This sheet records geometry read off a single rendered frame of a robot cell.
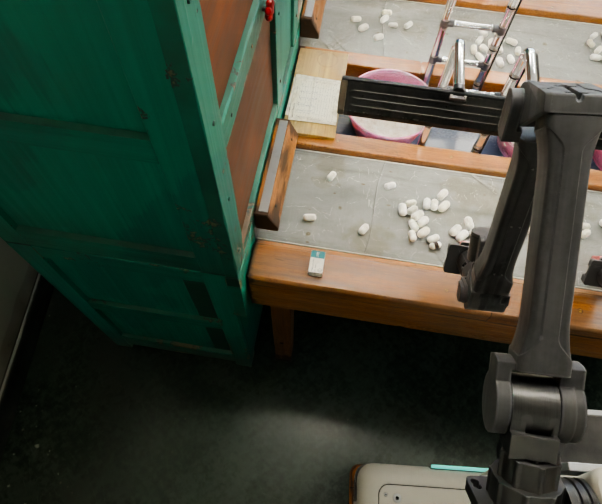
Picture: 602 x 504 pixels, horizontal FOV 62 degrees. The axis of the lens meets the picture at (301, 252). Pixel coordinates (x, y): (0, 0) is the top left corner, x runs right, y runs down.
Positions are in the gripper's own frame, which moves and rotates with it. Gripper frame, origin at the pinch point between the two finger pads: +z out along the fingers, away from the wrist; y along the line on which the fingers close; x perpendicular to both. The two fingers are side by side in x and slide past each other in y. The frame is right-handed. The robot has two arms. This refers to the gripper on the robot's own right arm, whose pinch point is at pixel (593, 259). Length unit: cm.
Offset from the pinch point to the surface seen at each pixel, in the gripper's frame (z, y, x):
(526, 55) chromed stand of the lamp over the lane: -2, 31, -44
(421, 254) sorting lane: -2.8, 42.2, 4.9
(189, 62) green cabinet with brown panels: -62, 85, -39
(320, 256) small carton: -11, 67, 6
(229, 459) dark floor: 4, 88, 95
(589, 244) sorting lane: 5.2, -0.3, -1.9
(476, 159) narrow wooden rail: 19.4, 29.6, -16.2
